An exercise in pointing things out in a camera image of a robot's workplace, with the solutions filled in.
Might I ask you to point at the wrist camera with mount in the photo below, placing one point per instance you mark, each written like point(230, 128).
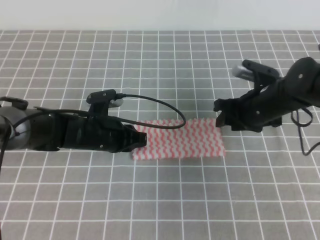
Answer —
point(261, 75)
point(101, 101)

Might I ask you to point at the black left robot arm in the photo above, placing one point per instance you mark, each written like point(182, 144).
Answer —
point(50, 130)

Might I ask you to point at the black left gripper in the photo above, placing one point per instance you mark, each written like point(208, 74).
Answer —
point(101, 135)

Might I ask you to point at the pink white wavy-striped towel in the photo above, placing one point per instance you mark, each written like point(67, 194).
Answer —
point(198, 138)

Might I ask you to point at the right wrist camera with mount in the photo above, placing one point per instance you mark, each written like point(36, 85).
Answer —
point(261, 75)

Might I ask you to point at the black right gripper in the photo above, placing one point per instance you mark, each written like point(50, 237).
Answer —
point(252, 111)

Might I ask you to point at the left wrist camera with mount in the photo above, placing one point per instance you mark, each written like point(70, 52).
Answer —
point(101, 101)

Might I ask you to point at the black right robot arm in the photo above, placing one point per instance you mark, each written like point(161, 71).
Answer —
point(301, 86)

